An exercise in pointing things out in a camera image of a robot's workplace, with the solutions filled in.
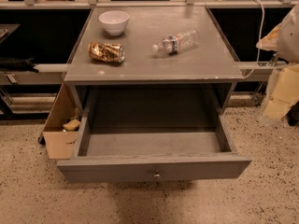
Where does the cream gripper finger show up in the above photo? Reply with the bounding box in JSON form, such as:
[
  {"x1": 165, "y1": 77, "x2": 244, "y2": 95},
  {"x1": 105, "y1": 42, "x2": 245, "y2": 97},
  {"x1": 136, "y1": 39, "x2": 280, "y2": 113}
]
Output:
[{"x1": 263, "y1": 66, "x2": 299, "y2": 119}]

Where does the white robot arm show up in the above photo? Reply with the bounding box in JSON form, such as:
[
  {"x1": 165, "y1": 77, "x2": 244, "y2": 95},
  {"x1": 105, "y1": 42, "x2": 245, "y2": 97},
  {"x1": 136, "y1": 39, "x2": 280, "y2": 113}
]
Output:
[{"x1": 256, "y1": 5, "x2": 299, "y2": 119}]

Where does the brass drawer knob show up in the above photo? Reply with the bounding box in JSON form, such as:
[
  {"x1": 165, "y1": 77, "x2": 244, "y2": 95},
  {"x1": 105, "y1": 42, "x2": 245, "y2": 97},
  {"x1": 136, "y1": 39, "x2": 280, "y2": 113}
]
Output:
[{"x1": 153, "y1": 171, "x2": 161, "y2": 180}]

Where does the open grey top drawer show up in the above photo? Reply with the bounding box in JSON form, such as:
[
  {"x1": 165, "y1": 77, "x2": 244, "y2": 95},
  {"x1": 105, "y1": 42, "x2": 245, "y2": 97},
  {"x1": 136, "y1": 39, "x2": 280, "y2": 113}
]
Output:
[{"x1": 58, "y1": 88, "x2": 250, "y2": 183}]

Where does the grey cabinet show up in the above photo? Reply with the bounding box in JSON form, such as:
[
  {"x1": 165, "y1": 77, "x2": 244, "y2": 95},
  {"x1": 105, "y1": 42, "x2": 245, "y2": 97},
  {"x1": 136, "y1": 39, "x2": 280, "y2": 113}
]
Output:
[{"x1": 63, "y1": 5, "x2": 245, "y2": 115}]

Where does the clear plastic water bottle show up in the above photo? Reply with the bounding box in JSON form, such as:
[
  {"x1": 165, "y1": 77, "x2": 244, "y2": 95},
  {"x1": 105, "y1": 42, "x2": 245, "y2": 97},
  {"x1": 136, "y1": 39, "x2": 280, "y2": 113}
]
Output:
[{"x1": 152, "y1": 29, "x2": 199, "y2": 55}]

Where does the white ceramic bowl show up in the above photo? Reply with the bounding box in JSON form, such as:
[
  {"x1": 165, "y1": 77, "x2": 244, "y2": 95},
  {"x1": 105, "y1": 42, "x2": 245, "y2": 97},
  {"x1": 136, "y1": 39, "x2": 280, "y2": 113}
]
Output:
[{"x1": 99, "y1": 10, "x2": 129, "y2": 35}]

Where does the yellow sponge in box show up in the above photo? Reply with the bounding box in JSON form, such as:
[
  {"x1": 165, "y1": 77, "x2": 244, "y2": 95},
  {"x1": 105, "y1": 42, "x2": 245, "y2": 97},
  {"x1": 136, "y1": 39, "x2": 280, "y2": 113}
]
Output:
[{"x1": 63, "y1": 119, "x2": 80, "y2": 132}]

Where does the cardboard box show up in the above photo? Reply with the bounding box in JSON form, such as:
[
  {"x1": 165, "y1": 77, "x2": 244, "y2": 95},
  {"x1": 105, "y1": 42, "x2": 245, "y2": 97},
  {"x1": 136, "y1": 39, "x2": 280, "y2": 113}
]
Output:
[{"x1": 42, "y1": 84, "x2": 78, "y2": 160}]

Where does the black cloth on shelf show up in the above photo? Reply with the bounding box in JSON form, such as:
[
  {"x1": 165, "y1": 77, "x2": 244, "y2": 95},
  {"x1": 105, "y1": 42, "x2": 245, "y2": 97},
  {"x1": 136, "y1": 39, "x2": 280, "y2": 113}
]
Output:
[{"x1": 0, "y1": 57, "x2": 38, "y2": 73}]

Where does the white cable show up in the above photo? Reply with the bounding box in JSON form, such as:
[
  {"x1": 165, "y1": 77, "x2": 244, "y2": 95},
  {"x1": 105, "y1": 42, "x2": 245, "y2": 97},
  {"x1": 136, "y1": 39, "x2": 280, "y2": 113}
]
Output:
[{"x1": 242, "y1": 0, "x2": 266, "y2": 79}]

